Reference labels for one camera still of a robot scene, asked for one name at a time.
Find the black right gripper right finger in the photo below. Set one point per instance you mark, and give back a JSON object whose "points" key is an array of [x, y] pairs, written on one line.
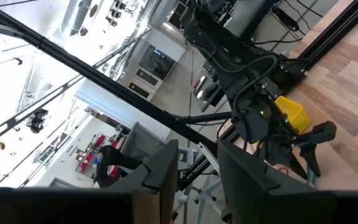
{"points": [[244, 180]]}

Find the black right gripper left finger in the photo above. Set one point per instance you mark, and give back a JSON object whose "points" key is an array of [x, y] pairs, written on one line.
{"points": [[157, 174]]}

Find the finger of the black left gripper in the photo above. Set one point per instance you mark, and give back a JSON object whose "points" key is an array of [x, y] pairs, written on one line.
{"points": [[322, 132], [309, 155]]}

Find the blue rubber band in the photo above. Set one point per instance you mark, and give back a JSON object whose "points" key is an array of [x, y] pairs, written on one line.
{"points": [[312, 179]]}

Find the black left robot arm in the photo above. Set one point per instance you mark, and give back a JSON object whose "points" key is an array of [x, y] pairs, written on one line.
{"points": [[216, 40]]}

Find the red rubber band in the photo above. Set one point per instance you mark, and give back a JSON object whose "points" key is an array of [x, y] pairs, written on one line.
{"points": [[283, 170]]}

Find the yellow plastic basket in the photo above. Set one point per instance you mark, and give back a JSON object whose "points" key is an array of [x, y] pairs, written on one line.
{"points": [[294, 112]]}

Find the grey framed display screen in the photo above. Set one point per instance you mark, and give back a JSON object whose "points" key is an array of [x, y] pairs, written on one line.
{"points": [[141, 143]]}

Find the white stand legs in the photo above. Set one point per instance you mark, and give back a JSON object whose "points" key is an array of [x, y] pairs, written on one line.
{"points": [[204, 193]]}

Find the white cabinet with appliances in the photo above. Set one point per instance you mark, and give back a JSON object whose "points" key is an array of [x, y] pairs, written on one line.
{"points": [[154, 62]]}

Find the grey computer case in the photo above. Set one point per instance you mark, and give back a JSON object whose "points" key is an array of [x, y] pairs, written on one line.
{"points": [[247, 15]]}

